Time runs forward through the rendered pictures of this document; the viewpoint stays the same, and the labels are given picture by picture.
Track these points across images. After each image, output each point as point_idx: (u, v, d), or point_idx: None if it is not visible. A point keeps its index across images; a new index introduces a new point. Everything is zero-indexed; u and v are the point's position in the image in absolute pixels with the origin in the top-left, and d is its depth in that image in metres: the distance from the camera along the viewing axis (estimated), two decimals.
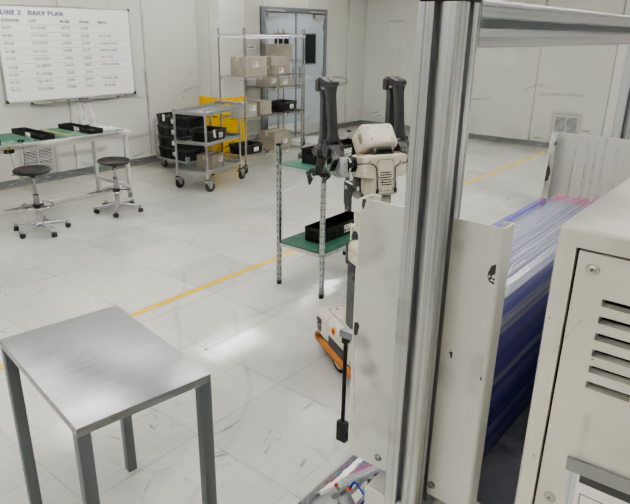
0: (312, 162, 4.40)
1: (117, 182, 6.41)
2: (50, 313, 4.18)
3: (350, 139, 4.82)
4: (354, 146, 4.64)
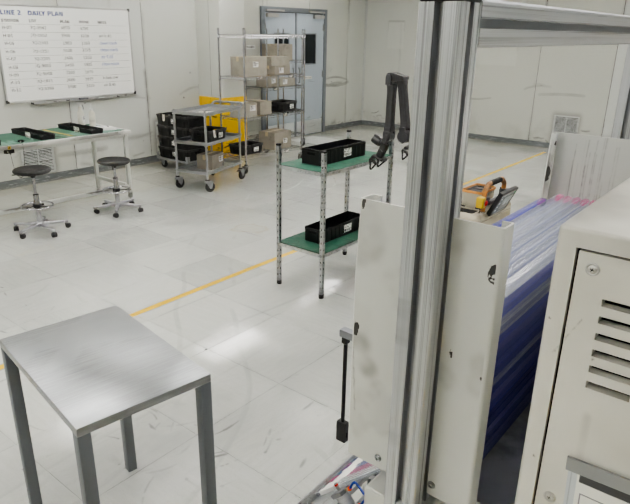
0: (312, 162, 4.40)
1: (117, 182, 6.41)
2: (50, 313, 4.18)
3: (350, 139, 4.82)
4: (354, 146, 4.64)
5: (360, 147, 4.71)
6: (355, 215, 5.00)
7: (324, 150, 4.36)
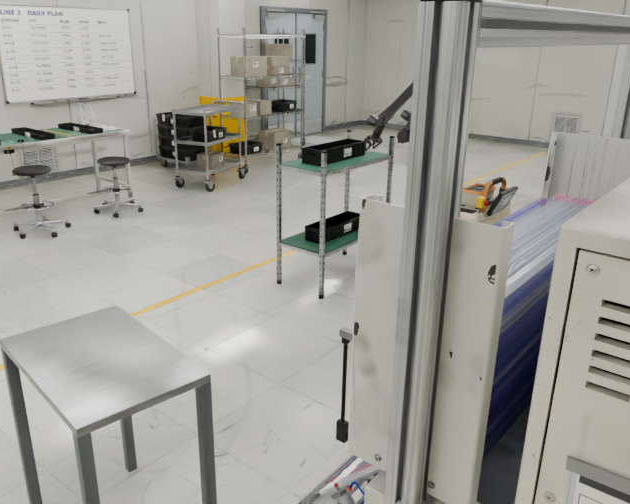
0: (312, 162, 4.40)
1: (117, 182, 6.41)
2: (50, 313, 4.18)
3: (350, 139, 4.82)
4: (354, 146, 4.64)
5: (360, 147, 4.71)
6: (355, 215, 5.00)
7: (324, 150, 4.36)
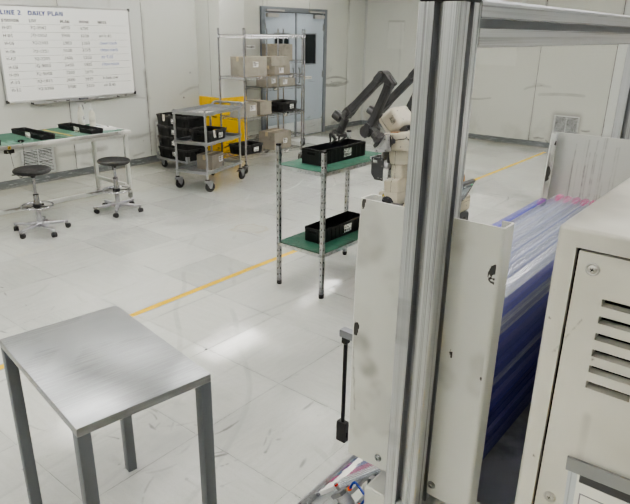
0: (312, 162, 4.40)
1: (117, 182, 6.41)
2: (50, 313, 4.18)
3: (350, 139, 4.82)
4: (354, 146, 4.64)
5: (360, 147, 4.71)
6: (355, 215, 5.00)
7: (324, 150, 4.36)
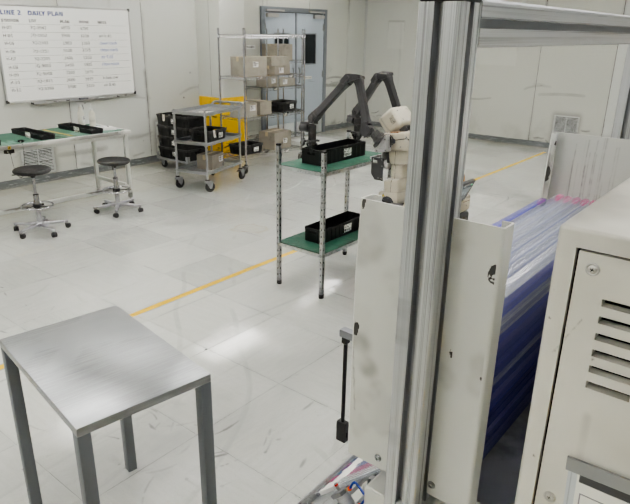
0: (312, 162, 4.40)
1: (117, 182, 6.41)
2: (50, 313, 4.18)
3: (350, 139, 4.82)
4: (354, 146, 4.64)
5: (360, 147, 4.71)
6: (355, 215, 5.00)
7: (324, 150, 4.36)
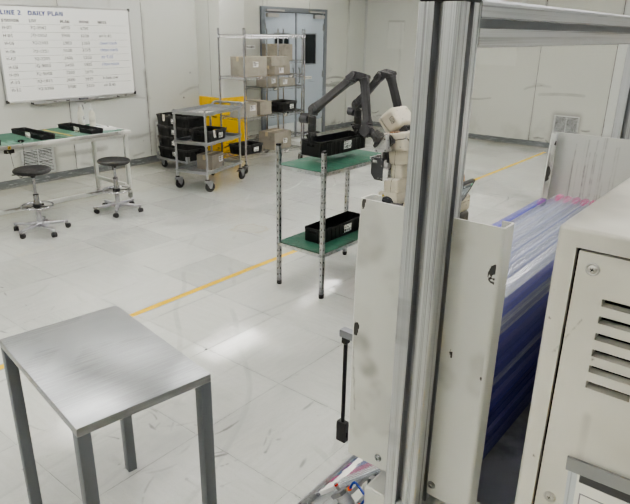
0: (312, 154, 4.38)
1: (117, 182, 6.41)
2: (50, 313, 4.18)
3: (350, 131, 4.80)
4: (354, 138, 4.62)
5: (360, 139, 4.69)
6: (355, 215, 5.00)
7: (324, 142, 4.34)
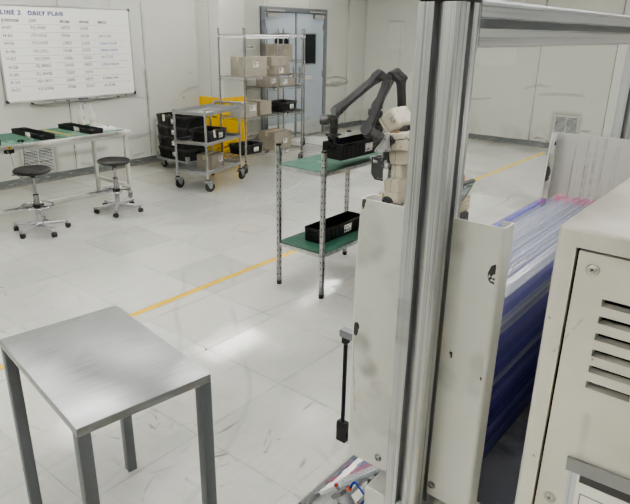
0: (333, 157, 4.26)
1: (117, 182, 6.41)
2: (50, 313, 4.18)
3: None
4: None
5: None
6: (355, 215, 5.00)
7: (346, 144, 4.22)
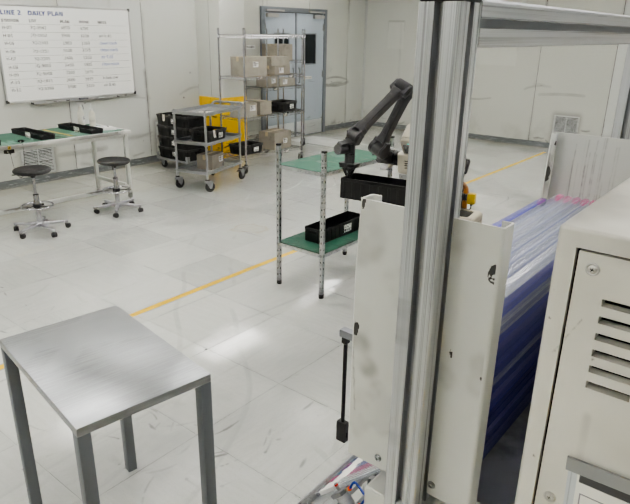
0: None
1: (117, 182, 6.41)
2: (50, 313, 4.18)
3: (344, 177, 3.27)
4: (379, 180, 3.33)
5: (365, 181, 3.37)
6: (355, 215, 5.00)
7: None
